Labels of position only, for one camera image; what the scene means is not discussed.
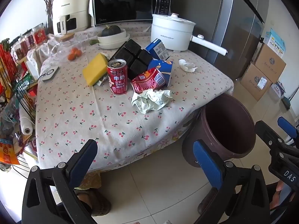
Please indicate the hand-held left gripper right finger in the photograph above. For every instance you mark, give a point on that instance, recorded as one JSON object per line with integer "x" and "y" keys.
{"x": 208, "y": 165}

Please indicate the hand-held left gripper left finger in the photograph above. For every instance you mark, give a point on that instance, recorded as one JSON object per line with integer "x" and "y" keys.
{"x": 80, "y": 165}

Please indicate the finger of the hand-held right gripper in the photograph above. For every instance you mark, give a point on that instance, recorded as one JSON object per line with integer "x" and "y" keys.
{"x": 268, "y": 134}
{"x": 286, "y": 124}

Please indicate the brown plastic trash bin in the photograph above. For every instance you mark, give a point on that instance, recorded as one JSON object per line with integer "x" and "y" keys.
{"x": 224, "y": 126}

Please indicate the pale green paper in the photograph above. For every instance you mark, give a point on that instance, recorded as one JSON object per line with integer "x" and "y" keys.
{"x": 151, "y": 100}

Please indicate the red drink can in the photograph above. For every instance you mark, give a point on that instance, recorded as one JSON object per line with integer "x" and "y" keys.
{"x": 118, "y": 79}

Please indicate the yellow snack packet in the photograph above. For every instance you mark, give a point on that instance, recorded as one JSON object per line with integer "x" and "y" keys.
{"x": 94, "y": 68}

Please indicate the white tissue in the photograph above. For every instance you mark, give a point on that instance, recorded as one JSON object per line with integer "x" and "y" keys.
{"x": 186, "y": 65}

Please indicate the red snack packet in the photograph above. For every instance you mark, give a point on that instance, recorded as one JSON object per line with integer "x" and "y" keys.
{"x": 144, "y": 81}

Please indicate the blue almond print box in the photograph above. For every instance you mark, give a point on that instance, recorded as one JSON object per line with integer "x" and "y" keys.
{"x": 163, "y": 67}

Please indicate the black plastic compartment tray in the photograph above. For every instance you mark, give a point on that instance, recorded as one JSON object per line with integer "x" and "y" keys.
{"x": 130, "y": 51}

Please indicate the small blue white box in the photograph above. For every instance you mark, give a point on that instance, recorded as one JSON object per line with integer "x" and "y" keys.
{"x": 155, "y": 47}

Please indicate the person's right hand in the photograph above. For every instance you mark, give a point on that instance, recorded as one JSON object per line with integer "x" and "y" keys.
{"x": 279, "y": 186}

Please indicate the broom with dustpan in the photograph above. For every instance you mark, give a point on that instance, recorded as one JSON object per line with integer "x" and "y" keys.
{"x": 286, "y": 102}

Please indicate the small blue white pack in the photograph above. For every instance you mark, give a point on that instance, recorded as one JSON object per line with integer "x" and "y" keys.
{"x": 278, "y": 89}

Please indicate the cherry print tablecloth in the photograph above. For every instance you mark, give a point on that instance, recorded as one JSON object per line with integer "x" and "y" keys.
{"x": 93, "y": 121}

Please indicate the large cardboard box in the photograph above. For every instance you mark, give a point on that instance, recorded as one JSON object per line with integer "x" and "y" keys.
{"x": 271, "y": 61}
{"x": 253, "y": 81}

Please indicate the white paper roll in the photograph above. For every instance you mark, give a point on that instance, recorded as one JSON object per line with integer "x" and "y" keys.
{"x": 25, "y": 123}

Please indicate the orange snack packet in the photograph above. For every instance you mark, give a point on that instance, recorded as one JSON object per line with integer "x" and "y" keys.
{"x": 8, "y": 152}

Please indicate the light blue printed box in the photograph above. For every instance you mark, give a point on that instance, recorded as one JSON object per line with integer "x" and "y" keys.
{"x": 276, "y": 39}

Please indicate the white square device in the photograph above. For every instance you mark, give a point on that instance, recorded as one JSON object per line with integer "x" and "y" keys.
{"x": 49, "y": 73}

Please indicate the small tangerine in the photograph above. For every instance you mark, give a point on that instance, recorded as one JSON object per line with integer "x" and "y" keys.
{"x": 70, "y": 57}
{"x": 74, "y": 50}
{"x": 79, "y": 53}

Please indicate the grey refrigerator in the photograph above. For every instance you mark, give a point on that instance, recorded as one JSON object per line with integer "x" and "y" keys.
{"x": 233, "y": 28}

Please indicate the clear plastic bag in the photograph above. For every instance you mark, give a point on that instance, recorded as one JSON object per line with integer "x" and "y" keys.
{"x": 59, "y": 49}

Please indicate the green lime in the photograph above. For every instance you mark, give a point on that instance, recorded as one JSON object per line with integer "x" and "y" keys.
{"x": 94, "y": 42}

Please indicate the red snack packets bundle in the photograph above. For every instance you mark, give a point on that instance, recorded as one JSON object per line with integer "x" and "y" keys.
{"x": 7, "y": 65}

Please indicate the round wooden lid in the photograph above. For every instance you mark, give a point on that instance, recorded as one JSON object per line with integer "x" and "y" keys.
{"x": 66, "y": 37}

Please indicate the white bowl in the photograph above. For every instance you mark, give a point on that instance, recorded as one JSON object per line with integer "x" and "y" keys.
{"x": 112, "y": 39}

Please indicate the glass jar red label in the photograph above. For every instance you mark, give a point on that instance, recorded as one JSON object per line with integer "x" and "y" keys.
{"x": 22, "y": 45}
{"x": 15, "y": 50}
{"x": 40, "y": 36}
{"x": 30, "y": 40}

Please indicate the white electric cooking pot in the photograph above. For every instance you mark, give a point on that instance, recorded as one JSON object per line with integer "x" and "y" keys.
{"x": 170, "y": 35}

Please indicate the dark green pumpkin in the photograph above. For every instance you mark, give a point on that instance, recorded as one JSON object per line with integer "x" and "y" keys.
{"x": 111, "y": 30}

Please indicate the glass vase with dry twigs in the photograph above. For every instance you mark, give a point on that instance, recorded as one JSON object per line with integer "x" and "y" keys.
{"x": 50, "y": 21}

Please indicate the white air fryer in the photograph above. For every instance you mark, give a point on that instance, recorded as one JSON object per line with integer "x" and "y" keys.
{"x": 70, "y": 4}

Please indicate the black microwave oven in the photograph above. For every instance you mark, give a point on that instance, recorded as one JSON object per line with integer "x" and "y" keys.
{"x": 126, "y": 2}

